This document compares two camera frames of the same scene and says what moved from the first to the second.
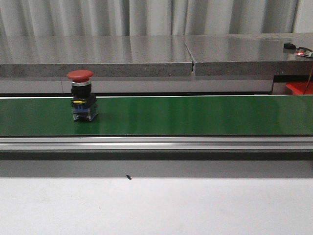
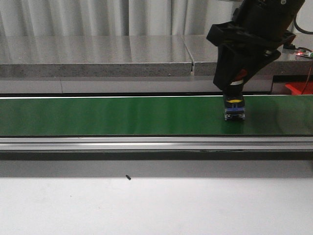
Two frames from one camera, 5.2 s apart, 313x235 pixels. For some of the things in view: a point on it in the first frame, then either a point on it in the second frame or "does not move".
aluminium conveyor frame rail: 156,143 does not move
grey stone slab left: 105,56 does not move
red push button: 83,102 -> 234,109
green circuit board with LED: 304,52 does not move
